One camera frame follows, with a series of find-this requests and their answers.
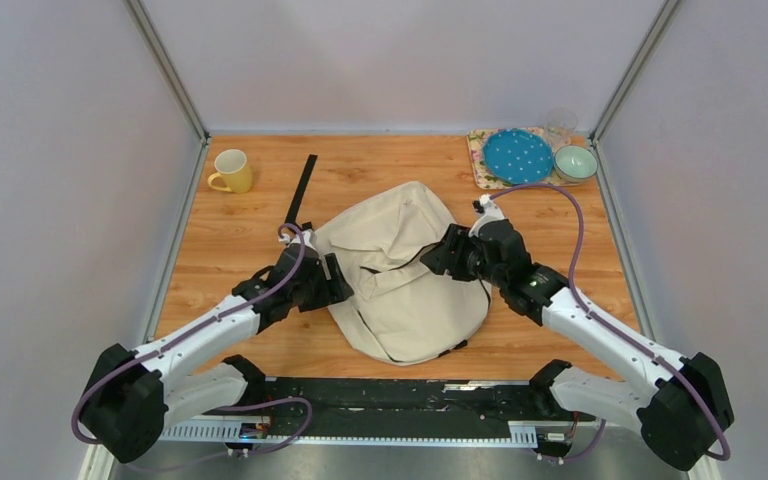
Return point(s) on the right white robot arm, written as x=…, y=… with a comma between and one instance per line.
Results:
x=678, y=405

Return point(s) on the clear glass cup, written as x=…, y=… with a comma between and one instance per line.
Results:
x=559, y=127

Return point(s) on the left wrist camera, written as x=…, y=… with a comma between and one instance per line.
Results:
x=296, y=240

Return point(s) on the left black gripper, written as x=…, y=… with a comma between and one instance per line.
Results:
x=337, y=288

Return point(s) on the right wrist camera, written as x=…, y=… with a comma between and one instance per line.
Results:
x=487, y=211

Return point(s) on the right aluminium frame post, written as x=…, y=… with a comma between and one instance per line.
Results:
x=659, y=26

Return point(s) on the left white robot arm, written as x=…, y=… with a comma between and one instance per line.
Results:
x=134, y=395

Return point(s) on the aluminium frame post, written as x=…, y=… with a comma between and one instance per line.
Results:
x=659, y=26
x=153, y=41

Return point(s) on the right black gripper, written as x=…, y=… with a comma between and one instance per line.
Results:
x=440, y=260

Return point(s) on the beige canvas backpack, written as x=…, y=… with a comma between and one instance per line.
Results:
x=400, y=313

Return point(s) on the floral tray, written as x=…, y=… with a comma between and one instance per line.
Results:
x=488, y=177

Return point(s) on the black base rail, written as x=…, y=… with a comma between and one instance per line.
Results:
x=407, y=408

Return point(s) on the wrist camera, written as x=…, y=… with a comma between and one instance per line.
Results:
x=487, y=211
x=296, y=240

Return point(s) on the blue dotted plate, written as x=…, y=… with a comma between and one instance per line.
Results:
x=518, y=156

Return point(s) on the left aluminium frame post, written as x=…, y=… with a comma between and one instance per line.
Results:
x=153, y=41

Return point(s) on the yellow mug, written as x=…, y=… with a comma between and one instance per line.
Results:
x=233, y=172

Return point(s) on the light green bowl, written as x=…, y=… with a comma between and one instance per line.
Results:
x=575, y=164

